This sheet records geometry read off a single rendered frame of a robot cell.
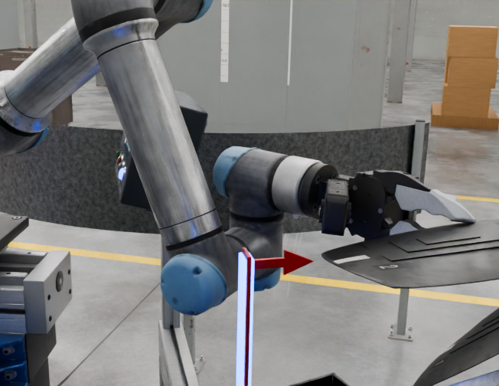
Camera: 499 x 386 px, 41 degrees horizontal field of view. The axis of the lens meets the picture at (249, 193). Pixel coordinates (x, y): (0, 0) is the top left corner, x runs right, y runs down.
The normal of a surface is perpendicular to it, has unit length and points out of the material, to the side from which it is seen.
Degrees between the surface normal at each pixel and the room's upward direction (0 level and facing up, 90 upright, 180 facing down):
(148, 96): 73
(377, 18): 90
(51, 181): 90
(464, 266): 1
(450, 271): 2
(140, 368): 0
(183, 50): 90
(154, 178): 88
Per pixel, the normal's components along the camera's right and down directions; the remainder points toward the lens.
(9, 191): -0.48, 0.22
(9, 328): -0.04, 0.26
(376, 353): 0.03, -0.96
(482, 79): -0.26, 0.26
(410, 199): -0.64, 0.09
